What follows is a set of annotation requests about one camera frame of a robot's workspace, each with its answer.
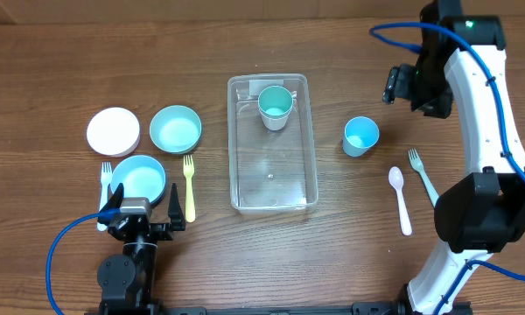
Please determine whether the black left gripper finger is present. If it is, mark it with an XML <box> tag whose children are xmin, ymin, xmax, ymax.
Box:
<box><xmin>168</xmin><ymin>183</ymin><xmax>186</xmax><ymax>231</ymax></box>
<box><xmin>106</xmin><ymin>183</ymin><xmax>124</xmax><ymax>214</ymax></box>

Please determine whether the green plastic fork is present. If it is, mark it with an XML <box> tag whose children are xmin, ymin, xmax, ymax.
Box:
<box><xmin>409</xmin><ymin>149</ymin><xmax>438</xmax><ymax>207</ymax></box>

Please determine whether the light blue plastic fork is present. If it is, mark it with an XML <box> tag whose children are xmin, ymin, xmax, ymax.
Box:
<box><xmin>99</xmin><ymin>162</ymin><xmax>113</xmax><ymax>210</ymax></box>

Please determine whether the clear plastic container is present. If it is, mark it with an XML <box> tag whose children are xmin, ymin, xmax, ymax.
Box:
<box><xmin>227</xmin><ymin>73</ymin><xmax>319</xmax><ymax>214</ymax></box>

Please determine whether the green plastic bowl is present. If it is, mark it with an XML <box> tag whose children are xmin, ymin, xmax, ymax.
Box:
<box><xmin>149</xmin><ymin>105</ymin><xmax>202</xmax><ymax>155</ymax></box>

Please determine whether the pink plastic spoon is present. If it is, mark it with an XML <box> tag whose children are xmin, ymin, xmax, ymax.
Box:
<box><xmin>388</xmin><ymin>166</ymin><xmax>413</xmax><ymax>236</ymax></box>

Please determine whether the blue plastic cup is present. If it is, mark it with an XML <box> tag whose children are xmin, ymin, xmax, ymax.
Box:
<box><xmin>342</xmin><ymin>116</ymin><xmax>380</xmax><ymax>158</ymax></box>

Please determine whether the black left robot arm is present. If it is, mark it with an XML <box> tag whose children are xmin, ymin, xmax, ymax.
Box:
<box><xmin>97</xmin><ymin>184</ymin><xmax>186</xmax><ymax>314</ymax></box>

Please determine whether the blue plastic bowl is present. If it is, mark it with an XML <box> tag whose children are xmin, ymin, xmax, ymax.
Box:
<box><xmin>110</xmin><ymin>155</ymin><xmax>166</xmax><ymax>205</ymax></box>

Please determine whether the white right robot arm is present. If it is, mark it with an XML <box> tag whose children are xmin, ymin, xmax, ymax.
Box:
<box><xmin>384</xmin><ymin>8</ymin><xmax>525</xmax><ymax>314</ymax></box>

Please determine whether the yellow plastic fork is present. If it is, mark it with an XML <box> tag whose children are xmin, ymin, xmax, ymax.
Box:
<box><xmin>183</xmin><ymin>155</ymin><xmax>196</xmax><ymax>223</ymax></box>

